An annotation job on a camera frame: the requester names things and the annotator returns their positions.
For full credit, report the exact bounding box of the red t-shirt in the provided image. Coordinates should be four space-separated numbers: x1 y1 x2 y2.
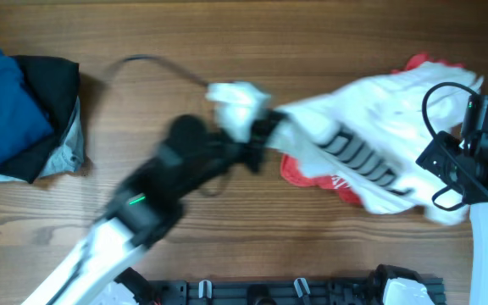
280 53 465 207

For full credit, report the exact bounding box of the white t-shirt black print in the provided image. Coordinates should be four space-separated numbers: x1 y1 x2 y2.
269 61 485 226

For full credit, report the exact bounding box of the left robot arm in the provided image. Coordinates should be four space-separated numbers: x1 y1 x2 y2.
25 110 285 304

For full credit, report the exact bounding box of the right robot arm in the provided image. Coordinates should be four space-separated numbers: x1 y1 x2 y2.
417 95 488 305

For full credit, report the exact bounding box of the grey folded garment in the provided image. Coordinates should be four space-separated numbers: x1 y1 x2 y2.
0 97 85 184

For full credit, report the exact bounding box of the black folded garment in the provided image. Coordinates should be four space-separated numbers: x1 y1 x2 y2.
0 54 81 185

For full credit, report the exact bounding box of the blue folded garment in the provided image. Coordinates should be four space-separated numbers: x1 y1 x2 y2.
0 50 54 165

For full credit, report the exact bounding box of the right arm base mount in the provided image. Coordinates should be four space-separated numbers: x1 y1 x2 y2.
365 264 434 305

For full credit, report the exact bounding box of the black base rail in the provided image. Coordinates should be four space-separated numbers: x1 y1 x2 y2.
146 277 446 305

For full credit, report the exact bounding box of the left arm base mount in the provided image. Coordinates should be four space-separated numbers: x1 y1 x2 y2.
91 268 157 305

